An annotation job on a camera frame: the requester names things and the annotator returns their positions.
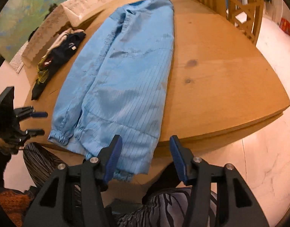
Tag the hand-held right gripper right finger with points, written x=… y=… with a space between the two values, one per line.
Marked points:
x=179 y=160

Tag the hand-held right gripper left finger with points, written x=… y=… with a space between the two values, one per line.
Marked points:
x=113 y=160

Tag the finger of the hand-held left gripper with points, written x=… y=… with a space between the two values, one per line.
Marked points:
x=36 y=132
x=38 y=114

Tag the blue pinstriped jacket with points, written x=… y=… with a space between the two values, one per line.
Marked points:
x=126 y=75

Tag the person's left forearm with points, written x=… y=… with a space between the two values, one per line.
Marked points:
x=3 y=170

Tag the person's left hand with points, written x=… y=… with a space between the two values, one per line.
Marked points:
x=6 y=148

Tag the person's left leg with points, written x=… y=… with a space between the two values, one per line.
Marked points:
x=43 y=163

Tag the person's leg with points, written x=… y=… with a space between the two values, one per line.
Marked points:
x=43 y=163
x=173 y=208

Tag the person's right leg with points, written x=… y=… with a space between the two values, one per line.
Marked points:
x=173 y=208

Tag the navy garment yellow pattern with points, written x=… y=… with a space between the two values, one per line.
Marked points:
x=57 y=56

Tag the orange fuzzy cloth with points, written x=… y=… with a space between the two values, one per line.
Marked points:
x=10 y=203

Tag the white lace tablecloth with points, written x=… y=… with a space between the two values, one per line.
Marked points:
x=83 y=4

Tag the red box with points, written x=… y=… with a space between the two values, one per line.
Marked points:
x=286 y=27

